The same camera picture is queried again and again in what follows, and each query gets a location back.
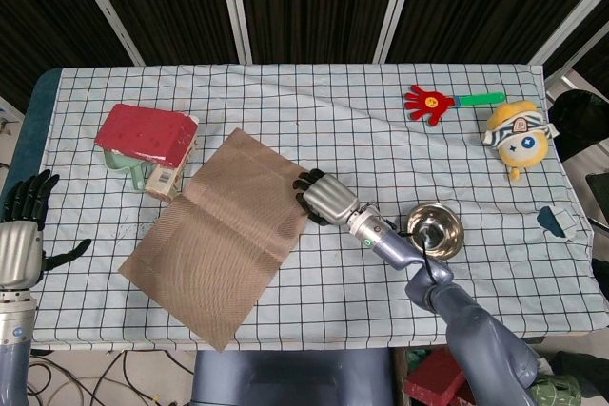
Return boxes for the stainless steel bowl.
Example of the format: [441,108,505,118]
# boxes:
[405,203,466,263]

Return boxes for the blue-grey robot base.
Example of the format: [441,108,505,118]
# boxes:
[191,348,396,406]

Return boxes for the beige labelled drink bottle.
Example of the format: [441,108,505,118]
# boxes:
[144,114,201,204]

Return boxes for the white black checkered tablecloth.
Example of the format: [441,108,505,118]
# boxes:
[23,62,606,350]

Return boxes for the black floor cables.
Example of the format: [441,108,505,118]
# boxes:
[18,348,191,406]

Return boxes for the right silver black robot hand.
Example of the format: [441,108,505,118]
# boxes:
[291,168,361,227]

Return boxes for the yellow plush toy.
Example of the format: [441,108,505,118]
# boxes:
[481,99,559,183]

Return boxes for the black chair back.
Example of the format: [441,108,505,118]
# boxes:
[546,89,609,164]

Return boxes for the white partition post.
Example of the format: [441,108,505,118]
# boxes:
[215,0,253,65]
[64,0,146,67]
[372,0,422,64]
[528,0,609,67]

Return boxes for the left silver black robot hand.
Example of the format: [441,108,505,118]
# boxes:
[0,168,92,291]

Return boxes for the light green plate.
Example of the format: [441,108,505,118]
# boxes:
[103,147,152,194]

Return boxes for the green patterned cloth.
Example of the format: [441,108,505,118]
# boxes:
[527,367,584,406]

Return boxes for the red hand clapper toy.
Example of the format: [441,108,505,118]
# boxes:
[403,84,507,127]

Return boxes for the brown woven placemat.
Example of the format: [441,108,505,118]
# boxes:
[117,127,313,354]

